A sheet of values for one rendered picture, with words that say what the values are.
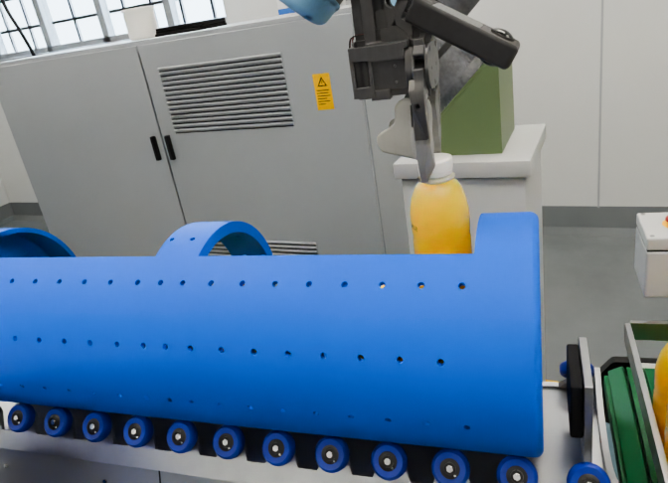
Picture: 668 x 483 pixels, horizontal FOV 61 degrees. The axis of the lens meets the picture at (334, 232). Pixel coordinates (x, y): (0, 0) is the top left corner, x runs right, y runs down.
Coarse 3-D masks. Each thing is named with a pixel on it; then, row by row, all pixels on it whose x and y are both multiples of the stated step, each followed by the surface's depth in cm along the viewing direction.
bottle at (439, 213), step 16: (448, 176) 63; (416, 192) 65; (432, 192) 63; (448, 192) 63; (416, 208) 65; (432, 208) 63; (448, 208) 63; (464, 208) 64; (416, 224) 65; (432, 224) 64; (448, 224) 63; (464, 224) 64; (416, 240) 67; (432, 240) 64; (448, 240) 64; (464, 240) 65
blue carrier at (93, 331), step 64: (0, 256) 97; (64, 256) 106; (128, 256) 76; (192, 256) 72; (256, 256) 69; (320, 256) 66; (384, 256) 64; (448, 256) 61; (512, 256) 59; (0, 320) 78; (64, 320) 75; (128, 320) 71; (192, 320) 68; (256, 320) 65; (320, 320) 63; (384, 320) 60; (448, 320) 58; (512, 320) 56; (0, 384) 83; (64, 384) 77; (128, 384) 73; (192, 384) 69; (256, 384) 66; (320, 384) 63; (384, 384) 61; (448, 384) 58; (512, 384) 56; (512, 448) 61
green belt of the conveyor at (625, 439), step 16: (608, 384) 88; (624, 384) 85; (608, 400) 85; (624, 400) 82; (608, 416) 85; (624, 416) 80; (640, 416) 79; (624, 432) 77; (640, 432) 76; (624, 448) 75; (640, 448) 74; (624, 464) 73; (640, 464) 72; (624, 480) 72; (640, 480) 70; (656, 480) 69
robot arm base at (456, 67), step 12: (444, 48) 132; (456, 48) 132; (444, 60) 132; (456, 60) 131; (468, 60) 132; (444, 72) 132; (456, 72) 131; (468, 72) 130; (444, 84) 133; (456, 84) 131; (444, 96) 134
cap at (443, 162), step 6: (438, 156) 64; (444, 156) 64; (450, 156) 63; (438, 162) 62; (444, 162) 62; (450, 162) 63; (438, 168) 62; (444, 168) 62; (450, 168) 63; (432, 174) 63; (438, 174) 63; (444, 174) 63
